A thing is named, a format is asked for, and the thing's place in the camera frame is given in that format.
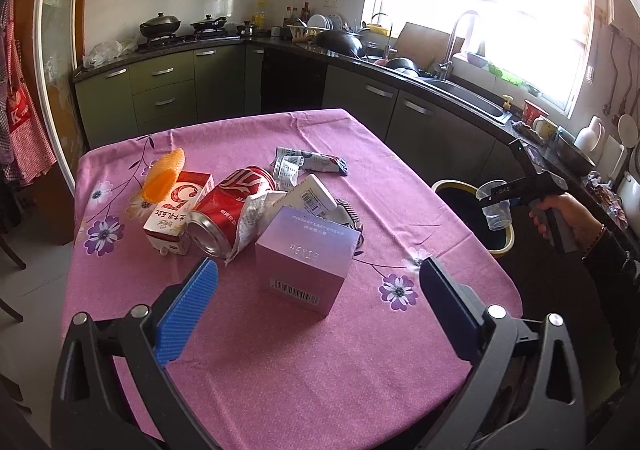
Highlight red and white milk carton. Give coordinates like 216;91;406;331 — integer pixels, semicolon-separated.
143;171;216;255

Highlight metal bowl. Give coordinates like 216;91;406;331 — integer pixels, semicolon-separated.
555;132;597;175

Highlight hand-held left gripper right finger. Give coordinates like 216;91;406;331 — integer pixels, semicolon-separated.
419;256;593;450

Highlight orange foam fruit net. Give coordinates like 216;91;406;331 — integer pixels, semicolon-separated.
141;147;187;205

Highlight steel kitchen faucet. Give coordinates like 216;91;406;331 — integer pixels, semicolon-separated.
439;10;481;80

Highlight white barcode box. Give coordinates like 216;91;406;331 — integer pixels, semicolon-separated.
272;173;338;221

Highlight striped small packet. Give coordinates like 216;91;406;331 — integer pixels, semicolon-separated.
332;199;364;233

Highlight large black wok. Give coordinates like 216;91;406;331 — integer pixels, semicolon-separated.
315;28;364;58

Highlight clear plastic cup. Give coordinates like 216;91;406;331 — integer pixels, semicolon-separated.
475;179;512;231

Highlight black cooking pot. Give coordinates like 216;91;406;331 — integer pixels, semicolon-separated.
385;57;421;78

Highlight person's right hand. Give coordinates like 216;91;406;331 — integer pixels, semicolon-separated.
529;192;607;251

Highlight kitchen window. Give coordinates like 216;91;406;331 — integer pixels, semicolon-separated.
362;0;608;118

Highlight red paper cup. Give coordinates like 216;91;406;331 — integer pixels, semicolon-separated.
522;100;549;127

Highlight black pan with lid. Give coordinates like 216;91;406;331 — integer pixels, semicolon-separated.
190;14;228;34

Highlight clear plastic bag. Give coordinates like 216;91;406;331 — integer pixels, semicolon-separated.
82;37;141;69

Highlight yellow-rimmed trash bin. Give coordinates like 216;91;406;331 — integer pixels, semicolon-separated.
431;179;516;258

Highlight gas stove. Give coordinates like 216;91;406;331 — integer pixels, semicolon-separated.
137;32;242;54

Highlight pink cosmetic box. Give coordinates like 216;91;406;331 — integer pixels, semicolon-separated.
255;206;362;317

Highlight white mug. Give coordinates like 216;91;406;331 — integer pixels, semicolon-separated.
532;116;558;141

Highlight red checkered apron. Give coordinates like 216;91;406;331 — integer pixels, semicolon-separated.
0;0;58;187

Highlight dish rack with plates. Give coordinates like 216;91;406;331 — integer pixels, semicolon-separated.
305;14;346;31

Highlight black wok with lid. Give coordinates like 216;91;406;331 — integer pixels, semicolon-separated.
139;12;182;39

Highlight red soda can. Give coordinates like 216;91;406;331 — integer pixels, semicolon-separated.
186;167;277;259

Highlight white jug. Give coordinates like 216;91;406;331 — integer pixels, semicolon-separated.
575;116;606;153

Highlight silver printed snack wrapper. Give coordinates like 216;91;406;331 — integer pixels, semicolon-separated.
271;146;349;191

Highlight kitchen sink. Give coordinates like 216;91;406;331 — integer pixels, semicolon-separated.
425;77;513;124

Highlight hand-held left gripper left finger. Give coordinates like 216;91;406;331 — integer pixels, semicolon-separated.
50;257;221;450

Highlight green kitchen cabinets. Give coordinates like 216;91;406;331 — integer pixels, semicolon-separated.
74;44;526;181

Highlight wooden cutting board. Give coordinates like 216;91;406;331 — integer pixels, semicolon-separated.
397;22;451;70

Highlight crumpled white wrapper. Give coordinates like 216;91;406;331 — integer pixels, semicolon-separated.
223;190;291;267

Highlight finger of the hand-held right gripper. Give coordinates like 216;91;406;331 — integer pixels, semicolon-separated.
478;181;522;207

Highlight pink floral tablecloth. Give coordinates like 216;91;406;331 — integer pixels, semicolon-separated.
61;108;523;450

